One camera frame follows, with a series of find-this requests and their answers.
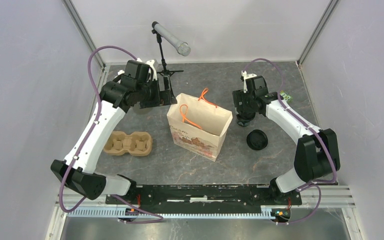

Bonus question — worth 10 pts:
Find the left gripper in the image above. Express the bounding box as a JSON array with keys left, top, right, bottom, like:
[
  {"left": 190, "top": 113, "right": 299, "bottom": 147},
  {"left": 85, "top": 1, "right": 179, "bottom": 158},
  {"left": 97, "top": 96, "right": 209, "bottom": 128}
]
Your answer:
[{"left": 136, "top": 74, "right": 177, "bottom": 109}]

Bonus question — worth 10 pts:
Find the brown paper takeout bag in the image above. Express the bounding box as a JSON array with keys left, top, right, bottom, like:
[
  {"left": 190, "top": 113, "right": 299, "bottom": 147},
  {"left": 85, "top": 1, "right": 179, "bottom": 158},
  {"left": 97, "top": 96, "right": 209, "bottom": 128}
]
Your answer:
[{"left": 166, "top": 87, "right": 233, "bottom": 162}]

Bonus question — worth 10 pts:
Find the brown cardboard cup carrier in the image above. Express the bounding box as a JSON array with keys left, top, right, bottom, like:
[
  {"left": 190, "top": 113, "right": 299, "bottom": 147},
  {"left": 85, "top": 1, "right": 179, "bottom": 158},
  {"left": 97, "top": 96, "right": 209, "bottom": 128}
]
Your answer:
[{"left": 103, "top": 131, "right": 153, "bottom": 157}]

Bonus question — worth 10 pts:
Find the black coffee cup with print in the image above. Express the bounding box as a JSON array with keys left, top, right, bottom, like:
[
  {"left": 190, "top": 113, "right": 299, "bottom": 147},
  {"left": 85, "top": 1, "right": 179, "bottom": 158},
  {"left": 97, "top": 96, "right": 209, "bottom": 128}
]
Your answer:
[{"left": 236, "top": 112, "right": 256, "bottom": 127}]

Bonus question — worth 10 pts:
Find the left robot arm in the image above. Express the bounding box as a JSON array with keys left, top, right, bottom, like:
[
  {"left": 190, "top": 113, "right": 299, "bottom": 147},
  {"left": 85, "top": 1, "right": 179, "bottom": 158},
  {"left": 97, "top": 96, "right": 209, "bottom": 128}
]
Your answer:
[{"left": 50, "top": 59, "right": 171, "bottom": 204}]

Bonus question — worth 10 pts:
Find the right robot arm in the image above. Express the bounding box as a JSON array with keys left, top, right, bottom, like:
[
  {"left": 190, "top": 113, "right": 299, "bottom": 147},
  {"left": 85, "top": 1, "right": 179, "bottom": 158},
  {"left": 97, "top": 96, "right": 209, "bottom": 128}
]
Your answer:
[{"left": 232, "top": 72, "right": 341, "bottom": 204}]

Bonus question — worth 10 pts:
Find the green toy block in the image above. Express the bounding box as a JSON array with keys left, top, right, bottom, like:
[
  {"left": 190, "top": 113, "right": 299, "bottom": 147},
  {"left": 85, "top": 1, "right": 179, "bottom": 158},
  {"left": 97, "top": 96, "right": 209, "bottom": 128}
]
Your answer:
[{"left": 280, "top": 90, "right": 293, "bottom": 103}]

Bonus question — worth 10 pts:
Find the microphone on black tripod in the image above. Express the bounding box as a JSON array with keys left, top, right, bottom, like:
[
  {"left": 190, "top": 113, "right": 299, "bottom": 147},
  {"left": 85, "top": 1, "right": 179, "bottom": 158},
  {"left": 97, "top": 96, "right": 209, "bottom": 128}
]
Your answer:
[{"left": 150, "top": 21, "right": 192, "bottom": 80}]

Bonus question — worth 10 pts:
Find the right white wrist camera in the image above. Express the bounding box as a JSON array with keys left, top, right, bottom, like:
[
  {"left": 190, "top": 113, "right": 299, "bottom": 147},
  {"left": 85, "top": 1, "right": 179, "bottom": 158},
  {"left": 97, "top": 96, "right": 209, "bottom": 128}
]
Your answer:
[{"left": 240, "top": 70, "right": 256, "bottom": 94}]

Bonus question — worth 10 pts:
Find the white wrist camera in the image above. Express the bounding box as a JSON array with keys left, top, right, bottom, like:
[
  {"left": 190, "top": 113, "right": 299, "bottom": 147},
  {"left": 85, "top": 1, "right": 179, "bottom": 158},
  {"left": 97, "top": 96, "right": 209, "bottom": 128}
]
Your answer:
[
  {"left": 240, "top": 70, "right": 256, "bottom": 94},
  {"left": 137, "top": 57, "right": 159, "bottom": 82}
]

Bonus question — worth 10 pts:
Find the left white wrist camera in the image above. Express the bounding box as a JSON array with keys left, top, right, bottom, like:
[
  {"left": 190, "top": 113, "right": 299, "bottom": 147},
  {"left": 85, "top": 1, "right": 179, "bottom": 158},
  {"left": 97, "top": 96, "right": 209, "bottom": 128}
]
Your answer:
[{"left": 137, "top": 57, "right": 159, "bottom": 82}]

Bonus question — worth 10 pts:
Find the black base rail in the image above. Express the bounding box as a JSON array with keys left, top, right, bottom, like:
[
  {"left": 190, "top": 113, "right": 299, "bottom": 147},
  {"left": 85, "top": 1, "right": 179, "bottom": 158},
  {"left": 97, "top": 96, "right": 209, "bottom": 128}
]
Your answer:
[{"left": 122, "top": 184, "right": 302, "bottom": 214}]

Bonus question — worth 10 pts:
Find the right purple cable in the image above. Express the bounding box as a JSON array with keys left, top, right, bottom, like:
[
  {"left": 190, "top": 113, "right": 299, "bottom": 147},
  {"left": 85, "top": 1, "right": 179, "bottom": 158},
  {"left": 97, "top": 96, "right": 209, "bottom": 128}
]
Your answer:
[{"left": 243, "top": 58, "right": 339, "bottom": 226}]

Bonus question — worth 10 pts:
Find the purple cable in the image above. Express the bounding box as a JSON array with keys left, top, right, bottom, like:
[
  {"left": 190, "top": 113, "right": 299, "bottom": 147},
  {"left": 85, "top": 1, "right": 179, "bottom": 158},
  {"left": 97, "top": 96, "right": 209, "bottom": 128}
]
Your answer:
[
  {"left": 243, "top": 58, "right": 339, "bottom": 226},
  {"left": 58, "top": 45, "right": 165, "bottom": 225}
]

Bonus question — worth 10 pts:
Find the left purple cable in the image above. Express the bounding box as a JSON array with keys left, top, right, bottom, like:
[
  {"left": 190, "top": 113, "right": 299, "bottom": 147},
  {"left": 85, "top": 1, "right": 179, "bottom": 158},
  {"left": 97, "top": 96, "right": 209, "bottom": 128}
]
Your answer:
[{"left": 58, "top": 45, "right": 165, "bottom": 225}]

